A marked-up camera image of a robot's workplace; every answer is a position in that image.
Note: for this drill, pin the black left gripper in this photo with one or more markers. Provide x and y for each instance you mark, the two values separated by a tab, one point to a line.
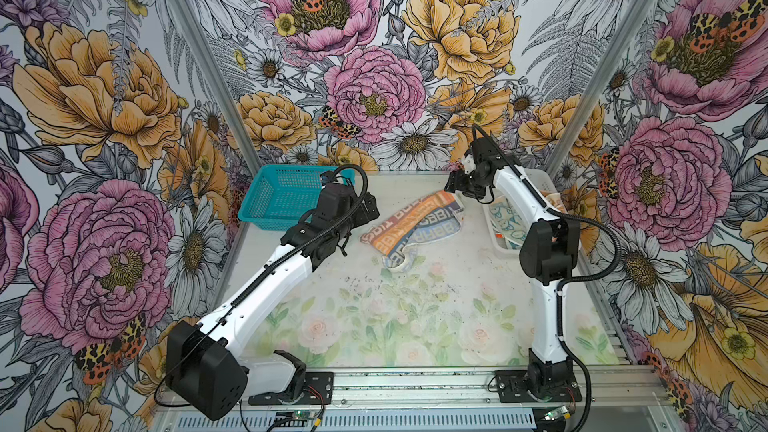
362	216

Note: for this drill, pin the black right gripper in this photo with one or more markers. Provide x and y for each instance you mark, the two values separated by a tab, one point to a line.
455	181

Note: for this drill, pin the striped rabbit lettering towel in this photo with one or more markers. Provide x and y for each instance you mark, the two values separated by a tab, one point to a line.
427	220

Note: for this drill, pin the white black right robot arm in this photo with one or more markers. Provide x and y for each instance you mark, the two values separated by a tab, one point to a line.
547	257

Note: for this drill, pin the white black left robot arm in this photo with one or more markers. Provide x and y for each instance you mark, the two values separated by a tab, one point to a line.
207	364

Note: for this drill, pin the white plastic laundry basket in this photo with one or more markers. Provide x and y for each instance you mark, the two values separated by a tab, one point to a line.
546	187

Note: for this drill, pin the teal plastic basket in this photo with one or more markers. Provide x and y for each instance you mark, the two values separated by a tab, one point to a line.
280	194

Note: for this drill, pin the cream towel blue swirls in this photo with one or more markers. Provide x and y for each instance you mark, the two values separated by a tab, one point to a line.
507	224

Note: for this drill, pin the aluminium corner post right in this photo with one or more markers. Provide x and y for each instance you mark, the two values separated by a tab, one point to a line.
622	38

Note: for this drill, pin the aluminium corner post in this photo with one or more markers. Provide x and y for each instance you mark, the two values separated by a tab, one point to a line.
195	35
622	38

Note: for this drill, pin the aluminium front rail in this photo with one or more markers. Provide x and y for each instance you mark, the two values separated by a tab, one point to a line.
621	398

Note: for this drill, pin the aluminium corner post left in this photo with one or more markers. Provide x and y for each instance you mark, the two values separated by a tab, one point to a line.
195	35

